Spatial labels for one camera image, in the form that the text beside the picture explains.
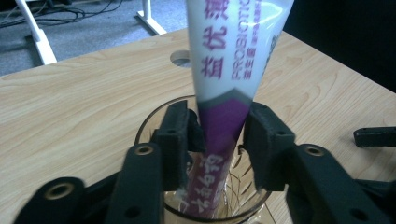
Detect white purple toothpaste tube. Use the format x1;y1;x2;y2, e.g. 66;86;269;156
179;0;295;219

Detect cables under desk frame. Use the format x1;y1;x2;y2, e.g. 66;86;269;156
0;0;125;30

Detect white metal desk frame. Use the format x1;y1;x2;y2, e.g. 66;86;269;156
14;0;168;66

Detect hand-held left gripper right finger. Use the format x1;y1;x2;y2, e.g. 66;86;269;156
242;102;297;191

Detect clear glass cup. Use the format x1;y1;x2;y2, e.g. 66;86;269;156
134;94;273;224

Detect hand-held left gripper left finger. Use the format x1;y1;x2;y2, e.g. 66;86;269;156
151;100;207;191

